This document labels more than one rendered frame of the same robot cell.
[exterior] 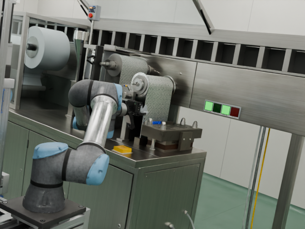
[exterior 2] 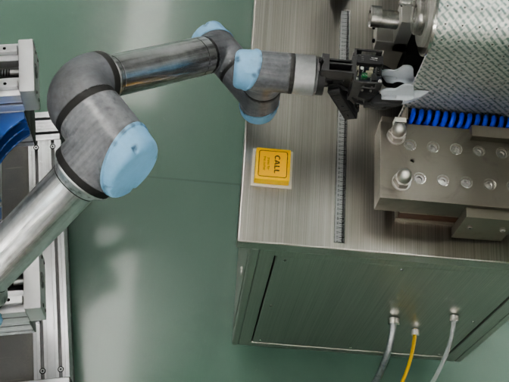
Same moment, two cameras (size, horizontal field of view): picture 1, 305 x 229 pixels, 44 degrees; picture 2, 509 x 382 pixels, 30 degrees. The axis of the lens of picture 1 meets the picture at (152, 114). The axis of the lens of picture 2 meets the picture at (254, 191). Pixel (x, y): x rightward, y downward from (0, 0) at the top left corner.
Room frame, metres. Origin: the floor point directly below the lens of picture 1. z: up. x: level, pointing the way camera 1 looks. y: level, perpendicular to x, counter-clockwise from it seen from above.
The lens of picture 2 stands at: (1.39, -0.42, 2.63)
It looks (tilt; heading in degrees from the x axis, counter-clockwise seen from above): 66 degrees down; 44
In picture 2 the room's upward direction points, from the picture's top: 10 degrees clockwise
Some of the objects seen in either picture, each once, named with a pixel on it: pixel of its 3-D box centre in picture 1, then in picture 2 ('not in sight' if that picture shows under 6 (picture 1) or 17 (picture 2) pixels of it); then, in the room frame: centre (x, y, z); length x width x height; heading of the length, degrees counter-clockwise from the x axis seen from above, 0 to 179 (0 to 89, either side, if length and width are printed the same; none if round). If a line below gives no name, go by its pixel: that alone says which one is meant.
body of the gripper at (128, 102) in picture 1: (130, 108); (349, 76); (2.14, 0.13, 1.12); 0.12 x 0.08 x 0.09; 140
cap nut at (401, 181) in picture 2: (163, 125); (404, 176); (2.13, -0.07, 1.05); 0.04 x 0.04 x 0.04
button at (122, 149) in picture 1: (122, 149); (272, 166); (1.99, 0.13, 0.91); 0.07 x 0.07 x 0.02; 50
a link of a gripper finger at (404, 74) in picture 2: not in sight; (405, 74); (2.24, 0.07, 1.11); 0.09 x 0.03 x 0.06; 141
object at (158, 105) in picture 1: (157, 109); (475, 89); (2.33, -0.02, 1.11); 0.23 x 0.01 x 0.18; 140
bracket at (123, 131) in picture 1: (125, 116); (382, 54); (2.26, 0.16, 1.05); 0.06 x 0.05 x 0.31; 140
